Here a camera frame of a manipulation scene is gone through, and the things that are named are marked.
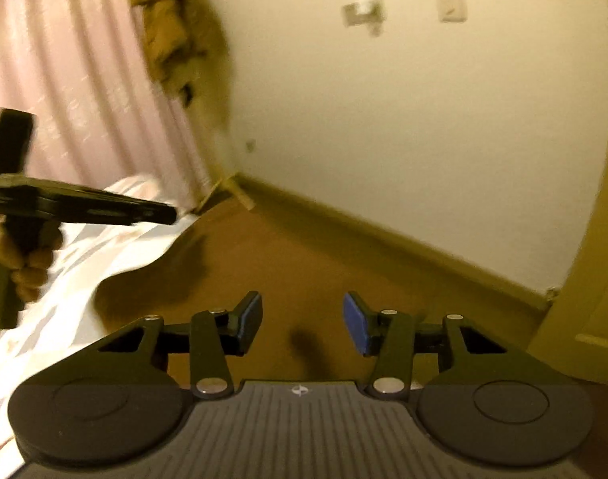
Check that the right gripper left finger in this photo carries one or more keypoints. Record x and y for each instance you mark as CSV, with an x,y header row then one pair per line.
x,y
216,334

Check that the left hand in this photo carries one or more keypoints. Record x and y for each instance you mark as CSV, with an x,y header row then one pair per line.
x,y
29,272

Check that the white wall switch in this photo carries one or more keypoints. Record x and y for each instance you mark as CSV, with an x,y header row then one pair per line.
x,y
452,11

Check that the pink grey checkered quilt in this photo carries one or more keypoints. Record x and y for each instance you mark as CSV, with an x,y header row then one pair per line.
x,y
61,321

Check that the tan jacket hanging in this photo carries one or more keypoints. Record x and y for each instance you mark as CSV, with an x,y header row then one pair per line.
x,y
177,36

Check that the cream door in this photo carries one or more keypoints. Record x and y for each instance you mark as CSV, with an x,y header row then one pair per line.
x,y
573,337

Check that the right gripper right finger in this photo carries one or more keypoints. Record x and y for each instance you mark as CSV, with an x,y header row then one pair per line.
x,y
388,336

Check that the pink curtain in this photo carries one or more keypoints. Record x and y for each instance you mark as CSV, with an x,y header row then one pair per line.
x,y
78,67

